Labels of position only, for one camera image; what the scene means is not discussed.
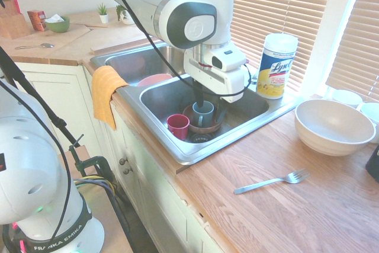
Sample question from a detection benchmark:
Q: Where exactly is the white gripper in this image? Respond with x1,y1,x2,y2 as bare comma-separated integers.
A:
182,49,250,122

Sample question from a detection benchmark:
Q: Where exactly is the metal sink drain strainer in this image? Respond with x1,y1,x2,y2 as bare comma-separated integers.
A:
189,133,216,144

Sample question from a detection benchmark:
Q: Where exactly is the coloured wire bundle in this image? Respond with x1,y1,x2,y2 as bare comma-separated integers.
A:
73,175,119,201

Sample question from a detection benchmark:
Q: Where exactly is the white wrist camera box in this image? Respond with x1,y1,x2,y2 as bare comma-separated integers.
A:
210,46,247,72

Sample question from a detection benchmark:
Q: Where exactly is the silver metal spoon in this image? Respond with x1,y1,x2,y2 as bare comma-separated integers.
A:
14,42,56,50

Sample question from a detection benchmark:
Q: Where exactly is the orange cardboard box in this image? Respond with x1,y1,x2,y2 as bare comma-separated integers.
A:
27,9,48,31

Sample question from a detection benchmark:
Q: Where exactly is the pink plastic bowl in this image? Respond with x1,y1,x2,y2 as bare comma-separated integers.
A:
136,73,172,88

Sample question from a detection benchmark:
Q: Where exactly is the thin wooden stick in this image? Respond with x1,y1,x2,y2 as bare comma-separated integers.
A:
70,23,109,28

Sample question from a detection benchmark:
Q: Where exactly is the white crumpled paper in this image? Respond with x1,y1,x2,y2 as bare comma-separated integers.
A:
44,14,65,24

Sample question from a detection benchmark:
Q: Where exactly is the green metal clamp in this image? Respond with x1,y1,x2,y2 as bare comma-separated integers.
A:
69,134,115,182

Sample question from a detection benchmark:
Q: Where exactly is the narrow wooden window blind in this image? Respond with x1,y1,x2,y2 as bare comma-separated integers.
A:
325,0,379,95

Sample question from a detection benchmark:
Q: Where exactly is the green bowl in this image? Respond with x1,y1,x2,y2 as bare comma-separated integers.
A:
44,15,71,34

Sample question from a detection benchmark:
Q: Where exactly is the brown wooden bowl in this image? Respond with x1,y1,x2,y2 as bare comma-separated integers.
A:
182,104,223,134

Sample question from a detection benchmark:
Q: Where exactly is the stainless steel double sink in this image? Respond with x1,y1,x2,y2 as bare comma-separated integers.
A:
89,41,306,166

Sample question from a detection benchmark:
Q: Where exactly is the red cup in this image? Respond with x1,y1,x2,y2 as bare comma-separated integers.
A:
166,114,190,140

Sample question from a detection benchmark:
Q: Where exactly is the silver metal fork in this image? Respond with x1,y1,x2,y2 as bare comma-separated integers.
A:
233,168,311,196

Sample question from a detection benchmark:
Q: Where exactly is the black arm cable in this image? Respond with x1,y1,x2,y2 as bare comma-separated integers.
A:
97,0,252,97

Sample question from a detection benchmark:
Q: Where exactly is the wide wooden window blind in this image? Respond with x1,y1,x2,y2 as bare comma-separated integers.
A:
152,0,338,94

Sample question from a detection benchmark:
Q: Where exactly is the black object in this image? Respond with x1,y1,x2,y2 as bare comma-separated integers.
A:
365,145,379,183

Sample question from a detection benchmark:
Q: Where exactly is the black base cable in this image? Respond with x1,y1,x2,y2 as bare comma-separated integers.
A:
0,81,72,241

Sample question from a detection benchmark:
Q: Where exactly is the small potted trailing plant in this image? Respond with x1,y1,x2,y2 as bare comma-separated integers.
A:
115,4,136,25

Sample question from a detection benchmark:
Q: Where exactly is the orange dish cloth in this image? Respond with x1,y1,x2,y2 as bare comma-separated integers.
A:
91,65,130,131

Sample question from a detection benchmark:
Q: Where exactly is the cream kitchen cabinet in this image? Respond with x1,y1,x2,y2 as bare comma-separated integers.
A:
13,62,226,253

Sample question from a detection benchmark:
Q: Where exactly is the small potted upright plant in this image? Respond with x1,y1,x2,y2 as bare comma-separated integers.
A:
97,3,110,24

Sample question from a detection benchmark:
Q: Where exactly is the wooden knife block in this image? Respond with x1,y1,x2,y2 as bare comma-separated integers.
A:
0,0,32,40

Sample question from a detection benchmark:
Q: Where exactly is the large beige bowl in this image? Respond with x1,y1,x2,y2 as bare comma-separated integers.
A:
294,100,377,157

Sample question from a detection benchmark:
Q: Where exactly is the black tripod pole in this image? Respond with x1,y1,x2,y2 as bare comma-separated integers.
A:
0,46,83,149

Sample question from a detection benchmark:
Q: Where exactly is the grey-blue mug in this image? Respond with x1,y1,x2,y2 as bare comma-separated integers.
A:
191,101,214,128

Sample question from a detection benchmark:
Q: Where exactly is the Lysol wipes canister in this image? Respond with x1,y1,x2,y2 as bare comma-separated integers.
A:
256,33,299,100

